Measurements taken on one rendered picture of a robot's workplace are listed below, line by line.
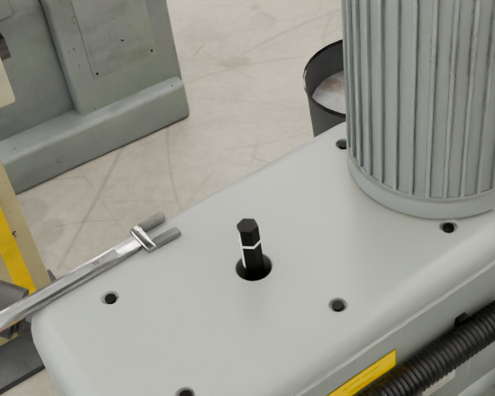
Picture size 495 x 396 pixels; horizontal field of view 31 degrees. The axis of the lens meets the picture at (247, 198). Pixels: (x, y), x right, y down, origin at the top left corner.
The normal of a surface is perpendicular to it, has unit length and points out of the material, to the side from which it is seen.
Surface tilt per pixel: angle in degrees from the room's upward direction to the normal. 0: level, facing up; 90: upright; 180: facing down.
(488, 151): 90
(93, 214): 0
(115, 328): 0
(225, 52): 0
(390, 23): 90
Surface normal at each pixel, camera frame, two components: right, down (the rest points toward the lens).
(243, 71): -0.11, -0.71
